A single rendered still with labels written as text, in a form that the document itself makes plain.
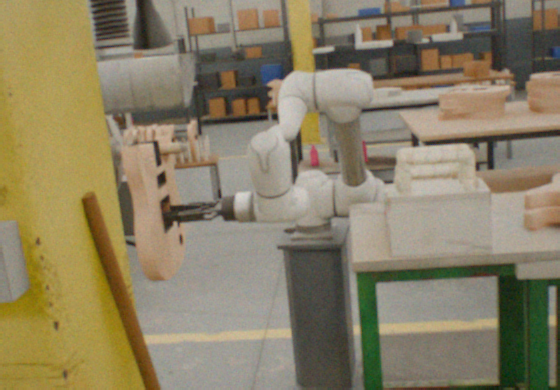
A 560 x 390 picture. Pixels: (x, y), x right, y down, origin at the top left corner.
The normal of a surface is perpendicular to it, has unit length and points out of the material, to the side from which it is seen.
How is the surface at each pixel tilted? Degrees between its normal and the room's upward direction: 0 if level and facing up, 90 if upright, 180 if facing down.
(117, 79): 90
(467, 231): 90
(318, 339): 90
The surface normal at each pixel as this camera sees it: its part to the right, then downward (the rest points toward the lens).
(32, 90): 0.99, -0.07
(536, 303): -0.16, 0.23
